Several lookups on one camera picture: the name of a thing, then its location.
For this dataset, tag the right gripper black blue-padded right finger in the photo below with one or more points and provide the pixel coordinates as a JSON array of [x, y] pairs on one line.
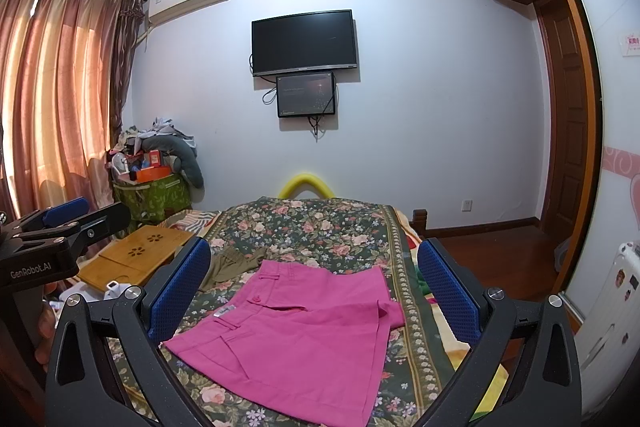
[[544, 387]]

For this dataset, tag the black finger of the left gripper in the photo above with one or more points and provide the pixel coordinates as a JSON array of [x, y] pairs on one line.
[[98, 225]]

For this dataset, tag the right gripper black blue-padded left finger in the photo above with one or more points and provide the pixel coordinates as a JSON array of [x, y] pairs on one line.
[[83, 385]]

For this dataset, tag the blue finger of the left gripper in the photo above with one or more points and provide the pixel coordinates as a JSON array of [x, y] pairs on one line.
[[69, 211]]

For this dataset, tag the pink pants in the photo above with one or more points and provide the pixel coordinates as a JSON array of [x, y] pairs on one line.
[[301, 341]]

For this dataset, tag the person's left hand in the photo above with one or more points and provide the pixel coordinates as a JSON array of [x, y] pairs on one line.
[[46, 331]]

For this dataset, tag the bamboo lap desk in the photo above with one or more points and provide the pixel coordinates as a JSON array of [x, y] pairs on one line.
[[135, 258]]

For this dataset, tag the green fabric storage box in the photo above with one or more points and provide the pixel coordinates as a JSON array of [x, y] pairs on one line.
[[152, 202]]

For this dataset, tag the orange box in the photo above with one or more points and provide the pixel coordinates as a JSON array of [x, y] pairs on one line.
[[152, 173]]

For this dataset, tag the colourful fleece blanket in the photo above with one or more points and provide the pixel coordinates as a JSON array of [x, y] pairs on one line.
[[455, 349]]

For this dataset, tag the grey plush pillow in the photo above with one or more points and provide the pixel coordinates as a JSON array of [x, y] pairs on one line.
[[181, 157]]

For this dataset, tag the olive green garment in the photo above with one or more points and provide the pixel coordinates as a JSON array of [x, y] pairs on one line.
[[229, 265]]

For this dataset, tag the pink striped curtain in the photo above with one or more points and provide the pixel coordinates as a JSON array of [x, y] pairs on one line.
[[65, 74]]

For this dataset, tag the yellow foam bed guard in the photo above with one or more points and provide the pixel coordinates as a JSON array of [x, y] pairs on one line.
[[305, 181]]

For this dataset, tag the floral green bed quilt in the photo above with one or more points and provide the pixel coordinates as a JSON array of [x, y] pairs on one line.
[[342, 236]]

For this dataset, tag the brown wooden door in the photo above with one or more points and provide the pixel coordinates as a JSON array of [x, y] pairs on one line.
[[570, 164]]

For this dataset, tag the white wall socket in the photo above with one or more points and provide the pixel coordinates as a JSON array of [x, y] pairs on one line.
[[467, 205]]

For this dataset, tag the small black wall monitor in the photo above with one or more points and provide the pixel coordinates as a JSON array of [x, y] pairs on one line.
[[306, 95]]

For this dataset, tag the black wall television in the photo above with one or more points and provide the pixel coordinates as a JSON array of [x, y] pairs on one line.
[[304, 42]]

